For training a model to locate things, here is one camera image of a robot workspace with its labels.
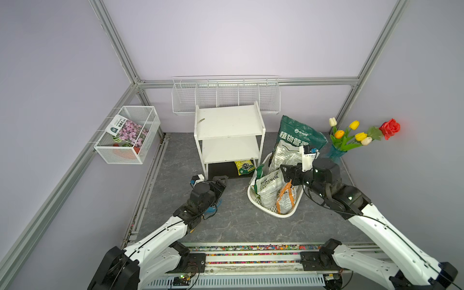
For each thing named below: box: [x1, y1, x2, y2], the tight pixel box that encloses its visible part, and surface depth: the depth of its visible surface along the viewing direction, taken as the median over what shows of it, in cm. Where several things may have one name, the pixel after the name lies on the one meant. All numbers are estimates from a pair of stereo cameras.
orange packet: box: [276, 180, 297, 215], surface depth 82 cm
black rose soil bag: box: [255, 169, 285, 209], surface depth 86 cm
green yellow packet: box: [234, 159, 256, 176], surface depth 103 cm
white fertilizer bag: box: [268, 140, 320, 173], surface depth 88 cm
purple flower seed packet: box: [106, 114, 149, 148], surface depth 75 cm
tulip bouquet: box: [328, 117, 373, 152], surface depth 86 cm
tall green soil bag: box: [269, 114, 329, 164], surface depth 84 cm
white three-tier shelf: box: [193, 100, 266, 180], surface depth 82 cm
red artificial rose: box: [378, 118, 401, 141], surface depth 73 cm
